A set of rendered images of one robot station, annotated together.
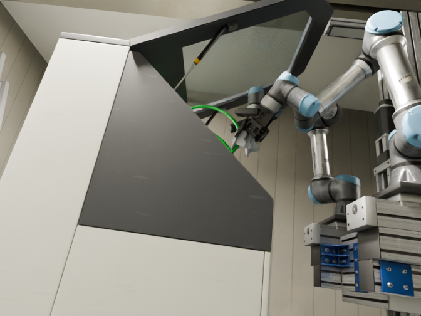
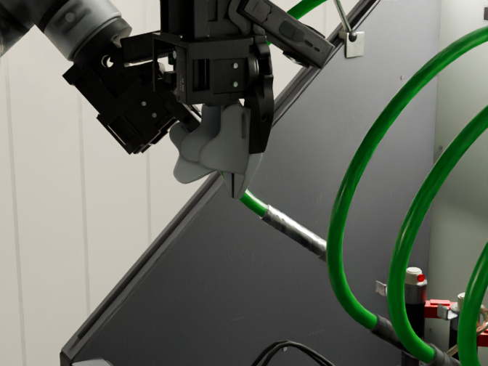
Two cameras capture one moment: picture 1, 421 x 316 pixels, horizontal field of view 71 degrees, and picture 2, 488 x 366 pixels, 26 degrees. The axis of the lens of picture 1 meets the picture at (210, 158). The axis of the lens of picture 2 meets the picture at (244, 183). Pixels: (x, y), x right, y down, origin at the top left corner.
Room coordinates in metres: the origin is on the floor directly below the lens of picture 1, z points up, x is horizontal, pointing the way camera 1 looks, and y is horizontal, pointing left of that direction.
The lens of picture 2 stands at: (2.03, -0.64, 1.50)
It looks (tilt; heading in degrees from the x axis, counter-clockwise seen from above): 16 degrees down; 149
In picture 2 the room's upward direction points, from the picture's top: straight up
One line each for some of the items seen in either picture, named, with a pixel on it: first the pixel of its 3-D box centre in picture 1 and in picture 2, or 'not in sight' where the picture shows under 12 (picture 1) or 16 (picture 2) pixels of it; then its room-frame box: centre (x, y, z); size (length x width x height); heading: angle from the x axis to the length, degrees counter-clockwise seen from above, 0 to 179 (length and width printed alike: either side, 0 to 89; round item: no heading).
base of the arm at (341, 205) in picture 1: (348, 211); not in sight; (1.42, -0.71, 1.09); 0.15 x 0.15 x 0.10
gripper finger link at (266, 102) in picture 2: not in sight; (251, 103); (1.26, -0.16, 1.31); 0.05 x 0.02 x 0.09; 178
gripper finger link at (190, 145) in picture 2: (252, 146); (210, 147); (1.22, -0.18, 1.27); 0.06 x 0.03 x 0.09; 88
